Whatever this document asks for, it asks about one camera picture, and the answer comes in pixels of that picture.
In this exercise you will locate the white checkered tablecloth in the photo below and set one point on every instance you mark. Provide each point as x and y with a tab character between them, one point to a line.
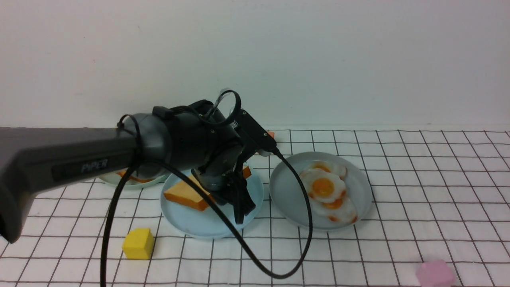
437	195

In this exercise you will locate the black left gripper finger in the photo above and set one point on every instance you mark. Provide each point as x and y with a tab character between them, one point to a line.
245	204
233	196

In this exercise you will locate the upper stacked toast slice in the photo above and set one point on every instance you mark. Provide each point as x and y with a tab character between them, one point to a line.
133	178

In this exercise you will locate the sandwich toast slice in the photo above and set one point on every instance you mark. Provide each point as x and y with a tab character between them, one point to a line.
181	193

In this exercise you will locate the yellow foam cube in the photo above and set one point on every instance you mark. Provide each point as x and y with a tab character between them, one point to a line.
139	244

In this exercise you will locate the pink foam cube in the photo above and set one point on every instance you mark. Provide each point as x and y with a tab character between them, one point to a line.
435	273

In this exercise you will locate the grey plate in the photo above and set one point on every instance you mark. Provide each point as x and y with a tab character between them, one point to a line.
291	202

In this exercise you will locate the fried egg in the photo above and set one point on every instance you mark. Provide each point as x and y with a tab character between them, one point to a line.
323	186
341	210
330	167

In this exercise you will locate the light blue plate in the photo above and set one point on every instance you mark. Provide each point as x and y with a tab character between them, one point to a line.
206	224

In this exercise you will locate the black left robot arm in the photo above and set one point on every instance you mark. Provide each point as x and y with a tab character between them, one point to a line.
195	137

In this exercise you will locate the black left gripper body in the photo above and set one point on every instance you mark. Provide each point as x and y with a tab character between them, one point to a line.
218	165

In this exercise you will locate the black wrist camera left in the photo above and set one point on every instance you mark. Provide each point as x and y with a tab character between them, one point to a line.
254	137

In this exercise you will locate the pale green plate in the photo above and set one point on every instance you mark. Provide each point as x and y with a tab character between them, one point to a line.
113	179

